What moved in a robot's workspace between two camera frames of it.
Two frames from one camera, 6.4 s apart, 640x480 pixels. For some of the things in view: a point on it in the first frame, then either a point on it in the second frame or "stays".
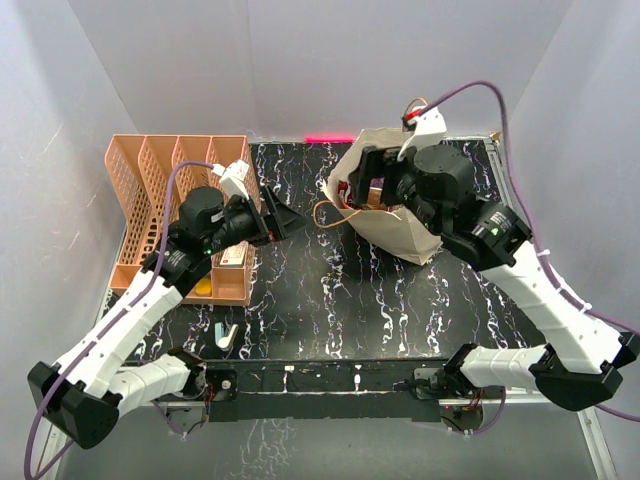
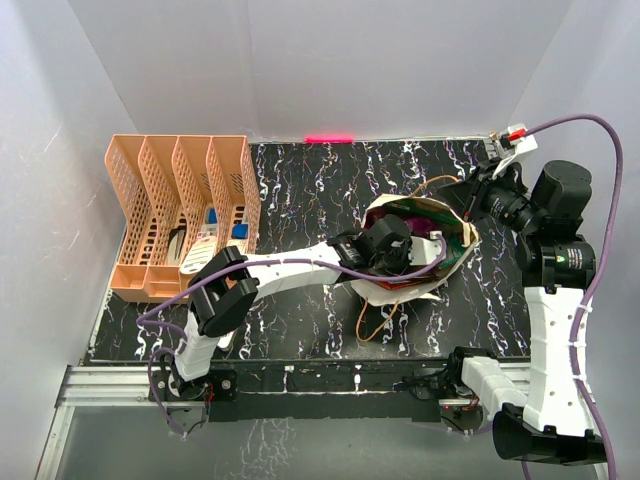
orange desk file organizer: (137, 170) stays
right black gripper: (376, 163) → (471, 194)
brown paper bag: (393, 227) → (441, 237)
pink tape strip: (329, 139) stays
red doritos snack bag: (343, 188) → (392, 285)
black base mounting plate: (322, 390) stays
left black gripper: (282, 218) → (404, 263)
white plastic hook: (224, 343) stays
